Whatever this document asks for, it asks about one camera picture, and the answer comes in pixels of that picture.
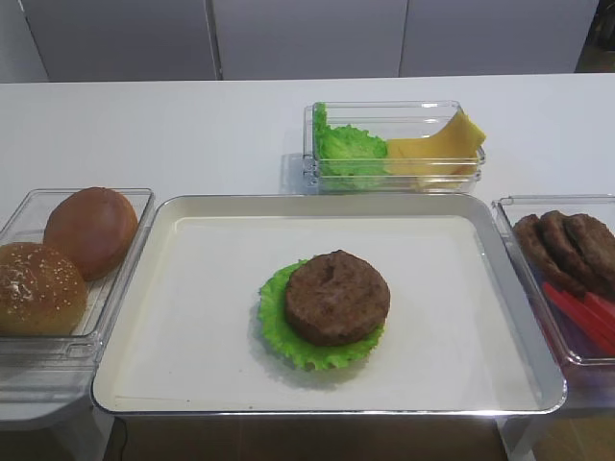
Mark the sesame seed top bun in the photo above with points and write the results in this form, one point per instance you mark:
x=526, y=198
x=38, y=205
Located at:
x=42, y=292

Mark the clear plastic lettuce cheese container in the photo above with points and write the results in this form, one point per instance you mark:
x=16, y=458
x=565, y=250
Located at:
x=387, y=120

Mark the yellow cheese slice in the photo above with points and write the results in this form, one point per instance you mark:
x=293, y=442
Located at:
x=447, y=159

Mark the brown burger patty on tray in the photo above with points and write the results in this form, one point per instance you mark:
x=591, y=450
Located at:
x=336, y=299

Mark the green lettuce in container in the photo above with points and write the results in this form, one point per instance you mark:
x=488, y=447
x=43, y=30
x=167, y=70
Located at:
x=346, y=151

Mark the silver metal baking tray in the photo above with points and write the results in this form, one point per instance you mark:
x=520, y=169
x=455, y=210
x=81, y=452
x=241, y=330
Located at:
x=529, y=337

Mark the green lettuce leaf on tray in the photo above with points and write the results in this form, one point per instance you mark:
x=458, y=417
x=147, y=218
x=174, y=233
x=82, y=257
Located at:
x=288, y=344

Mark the white parchment paper sheet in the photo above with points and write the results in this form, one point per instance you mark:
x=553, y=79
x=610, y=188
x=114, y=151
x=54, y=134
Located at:
x=447, y=343

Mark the plain brown bun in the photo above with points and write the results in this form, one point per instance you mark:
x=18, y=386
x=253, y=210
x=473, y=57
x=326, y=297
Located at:
x=94, y=228

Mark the left brown patty in container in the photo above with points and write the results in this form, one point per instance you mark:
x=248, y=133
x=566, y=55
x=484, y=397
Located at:
x=526, y=232

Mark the brown patty in container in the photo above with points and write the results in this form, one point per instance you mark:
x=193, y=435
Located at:
x=595, y=241
x=526, y=232
x=565, y=253

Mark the middle brown patty in container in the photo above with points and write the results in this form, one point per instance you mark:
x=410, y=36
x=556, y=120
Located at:
x=565, y=253

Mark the clear plastic patty container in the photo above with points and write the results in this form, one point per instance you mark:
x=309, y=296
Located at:
x=568, y=341

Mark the right brown patty in container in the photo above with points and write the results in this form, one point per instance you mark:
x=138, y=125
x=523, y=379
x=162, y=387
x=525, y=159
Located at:
x=595, y=241

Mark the red tomato slices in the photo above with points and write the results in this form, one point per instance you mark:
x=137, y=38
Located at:
x=593, y=315

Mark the clear plastic bun container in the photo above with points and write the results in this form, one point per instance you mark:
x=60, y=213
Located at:
x=59, y=368

